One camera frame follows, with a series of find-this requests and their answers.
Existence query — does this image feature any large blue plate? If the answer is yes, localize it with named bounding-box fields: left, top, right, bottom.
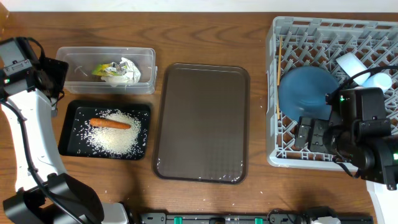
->
left=278, top=66, right=339, bottom=121

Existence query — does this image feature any yellow foil snack wrapper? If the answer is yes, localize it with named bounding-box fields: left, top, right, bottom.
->
left=91, top=62, right=121, bottom=77

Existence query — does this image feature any orange carrot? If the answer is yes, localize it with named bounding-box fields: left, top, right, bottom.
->
left=90, top=118, right=131, bottom=129

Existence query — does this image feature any light blue small bowl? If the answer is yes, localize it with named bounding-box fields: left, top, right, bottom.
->
left=336, top=52, right=370, bottom=86

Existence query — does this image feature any light blue cup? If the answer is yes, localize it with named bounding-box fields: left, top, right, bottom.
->
left=363, top=73, right=392, bottom=93

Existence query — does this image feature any white paper napkin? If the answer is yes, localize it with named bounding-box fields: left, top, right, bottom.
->
left=101, top=57, right=141, bottom=86

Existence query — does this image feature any wooden chopstick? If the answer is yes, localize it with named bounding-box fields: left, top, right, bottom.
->
left=276, top=86, right=280, bottom=120
left=277, top=35, right=283, bottom=86

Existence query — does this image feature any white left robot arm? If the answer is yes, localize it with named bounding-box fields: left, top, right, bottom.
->
left=1, top=58, right=129, bottom=223

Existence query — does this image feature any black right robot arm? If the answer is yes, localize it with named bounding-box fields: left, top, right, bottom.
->
left=295, top=117, right=397, bottom=223

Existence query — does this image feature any black waste tray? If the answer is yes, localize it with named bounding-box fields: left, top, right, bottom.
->
left=58, top=100, right=151, bottom=161

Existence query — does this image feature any grey dishwasher rack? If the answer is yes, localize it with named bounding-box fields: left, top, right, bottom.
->
left=266, top=16, right=397, bottom=171

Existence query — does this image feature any clear plastic bin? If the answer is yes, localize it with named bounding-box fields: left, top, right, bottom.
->
left=56, top=47, right=157, bottom=95

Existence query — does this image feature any pile of white rice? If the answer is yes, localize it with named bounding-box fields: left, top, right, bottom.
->
left=80, top=110, right=142, bottom=156

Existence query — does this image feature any dark brown serving tray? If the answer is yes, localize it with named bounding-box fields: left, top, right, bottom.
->
left=153, top=63, right=250, bottom=184

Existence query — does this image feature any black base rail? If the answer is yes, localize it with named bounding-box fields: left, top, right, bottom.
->
left=137, top=207, right=374, bottom=224

